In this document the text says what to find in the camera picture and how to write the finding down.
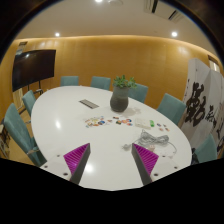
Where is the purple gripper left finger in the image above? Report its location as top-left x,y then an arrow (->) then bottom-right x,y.
64,143 -> 90,184

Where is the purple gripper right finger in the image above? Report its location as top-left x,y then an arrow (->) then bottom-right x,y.
131,143 -> 159,185

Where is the white box on table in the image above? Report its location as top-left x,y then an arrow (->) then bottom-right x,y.
135,118 -> 151,129

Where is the green small item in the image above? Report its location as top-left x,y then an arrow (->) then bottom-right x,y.
150,120 -> 155,127

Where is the small items right cluster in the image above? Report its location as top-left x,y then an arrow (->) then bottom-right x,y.
157,123 -> 170,132

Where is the colourful small items left cluster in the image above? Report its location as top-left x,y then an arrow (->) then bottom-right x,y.
85,116 -> 105,127

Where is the colourful small items cluster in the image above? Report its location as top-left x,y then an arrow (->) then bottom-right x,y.
106,116 -> 133,126
85,116 -> 105,127

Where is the colourful small items middle cluster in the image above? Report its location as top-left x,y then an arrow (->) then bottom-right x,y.
106,116 -> 133,126

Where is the teal chair right side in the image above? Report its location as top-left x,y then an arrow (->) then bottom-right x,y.
157,93 -> 186,124

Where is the teal chair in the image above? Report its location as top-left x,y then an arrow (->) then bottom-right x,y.
129,84 -> 148,103
191,134 -> 217,164
22,90 -> 36,114
4,103 -> 47,167
157,93 -> 186,124
91,76 -> 111,90
60,76 -> 79,86

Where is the teal chair near right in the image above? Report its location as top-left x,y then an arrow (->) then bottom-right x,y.
191,134 -> 217,164

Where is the grey vase with green plant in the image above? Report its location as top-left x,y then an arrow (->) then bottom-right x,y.
110,75 -> 137,112

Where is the teal chair far right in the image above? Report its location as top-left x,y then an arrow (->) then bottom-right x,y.
129,84 -> 148,103

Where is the teal chair near left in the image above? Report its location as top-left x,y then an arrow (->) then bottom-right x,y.
4,103 -> 47,167

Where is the teal chair far left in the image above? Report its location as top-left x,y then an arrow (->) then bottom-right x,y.
60,76 -> 79,86

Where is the teal chair far middle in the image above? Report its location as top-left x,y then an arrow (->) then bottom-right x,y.
91,76 -> 111,90

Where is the ceiling air conditioner vent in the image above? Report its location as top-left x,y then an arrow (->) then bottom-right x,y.
144,0 -> 183,23

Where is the white coiled charger cable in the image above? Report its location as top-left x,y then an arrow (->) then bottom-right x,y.
121,129 -> 178,155

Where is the grey table cable hatch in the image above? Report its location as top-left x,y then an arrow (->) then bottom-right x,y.
79,99 -> 99,109

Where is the black wall television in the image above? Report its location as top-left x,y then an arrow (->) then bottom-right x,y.
12,49 -> 56,91

